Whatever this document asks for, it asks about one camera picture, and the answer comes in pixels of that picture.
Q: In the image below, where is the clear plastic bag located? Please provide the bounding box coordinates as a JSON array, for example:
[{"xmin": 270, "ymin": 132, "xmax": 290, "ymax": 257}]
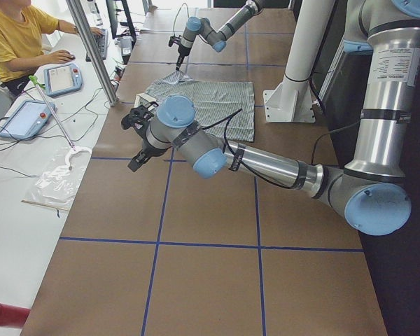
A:
[{"xmin": 22, "ymin": 147, "xmax": 91, "ymax": 211}]

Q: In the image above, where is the white clothes hanger hook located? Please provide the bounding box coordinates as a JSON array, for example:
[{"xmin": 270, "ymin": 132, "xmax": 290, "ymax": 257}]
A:
[{"xmin": 64, "ymin": 146, "xmax": 92, "ymax": 170}]

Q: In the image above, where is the brown paper table cover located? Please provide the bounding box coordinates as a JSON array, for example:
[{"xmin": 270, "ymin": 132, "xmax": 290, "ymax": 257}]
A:
[{"xmin": 22, "ymin": 5, "xmax": 386, "ymax": 335}]

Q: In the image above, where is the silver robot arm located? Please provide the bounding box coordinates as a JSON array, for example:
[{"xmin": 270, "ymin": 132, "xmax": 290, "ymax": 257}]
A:
[
  {"xmin": 169, "ymin": 0, "xmax": 265, "ymax": 71},
  {"xmin": 121, "ymin": 1, "xmax": 420, "ymax": 236}
]

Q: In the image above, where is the near blue teach pendant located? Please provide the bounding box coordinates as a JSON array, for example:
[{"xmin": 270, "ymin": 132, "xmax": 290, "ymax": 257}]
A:
[{"xmin": 0, "ymin": 100, "xmax": 52, "ymax": 140}]

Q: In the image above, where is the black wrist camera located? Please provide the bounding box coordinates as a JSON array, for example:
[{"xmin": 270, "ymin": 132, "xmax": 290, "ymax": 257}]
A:
[
  {"xmin": 168, "ymin": 35, "xmax": 181, "ymax": 47},
  {"xmin": 121, "ymin": 101, "xmax": 158, "ymax": 132}
]

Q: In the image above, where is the red object at corner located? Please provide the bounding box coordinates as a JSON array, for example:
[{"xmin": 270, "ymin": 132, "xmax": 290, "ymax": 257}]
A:
[{"xmin": 0, "ymin": 303, "xmax": 31, "ymax": 328}]

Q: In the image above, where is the blue white striped polo shirt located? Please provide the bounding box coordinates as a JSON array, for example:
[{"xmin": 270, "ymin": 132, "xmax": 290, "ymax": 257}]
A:
[{"xmin": 134, "ymin": 71, "xmax": 255, "ymax": 142}]

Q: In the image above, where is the far blue teach pendant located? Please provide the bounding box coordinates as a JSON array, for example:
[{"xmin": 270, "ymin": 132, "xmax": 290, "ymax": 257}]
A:
[{"xmin": 43, "ymin": 63, "xmax": 83, "ymax": 97}]

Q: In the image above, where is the aluminium frame post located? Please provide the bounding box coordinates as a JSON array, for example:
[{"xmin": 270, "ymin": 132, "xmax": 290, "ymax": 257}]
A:
[{"xmin": 66, "ymin": 0, "xmax": 118, "ymax": 106}]

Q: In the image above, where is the metal rod with green tip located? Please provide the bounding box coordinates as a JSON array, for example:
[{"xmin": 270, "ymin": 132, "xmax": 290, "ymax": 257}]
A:
[{"xmin": 29, "ymin": 75, "xmax": 76, "ymax": 152}]

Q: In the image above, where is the black keyboard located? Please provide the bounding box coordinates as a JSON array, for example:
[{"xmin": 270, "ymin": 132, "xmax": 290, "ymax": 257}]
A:
[{"xmin": 92, "ymin": 29, "xmax": 109, "ymax": 60}]

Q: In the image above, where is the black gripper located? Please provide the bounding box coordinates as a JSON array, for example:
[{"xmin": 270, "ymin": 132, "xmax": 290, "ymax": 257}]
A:
[
  {"xmin": 127, "ymin": 131, "xmax": 161, "ymax": 172},
  {"xmin": 176, "ymin": 47, "xmax": 188, "ymax": 71}
]

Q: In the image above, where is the blue teach pendant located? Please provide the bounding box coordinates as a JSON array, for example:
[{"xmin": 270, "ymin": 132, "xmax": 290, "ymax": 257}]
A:
[
  {"xmin": 0, "ymin": 100, "xmax": 52, "ymax": 140},
  {"xmin": 43, "ymin": 63, "xmax": 83, "ymax": 97}
]

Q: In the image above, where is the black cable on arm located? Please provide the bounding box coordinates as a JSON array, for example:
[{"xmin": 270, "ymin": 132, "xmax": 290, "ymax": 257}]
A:
[
  {"xmin": 199, "ymin": 108, "xmax": 298, "ymax": 190},
  {"xmin": 172, "ymin": 2, "xmax": 192, "ymax": 38}
]

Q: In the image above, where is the person in yellow shirt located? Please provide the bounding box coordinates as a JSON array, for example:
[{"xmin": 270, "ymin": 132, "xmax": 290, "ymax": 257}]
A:
[{"xmin": 0, "ymin": 0, "xmax": 104, "ymax": 97}]

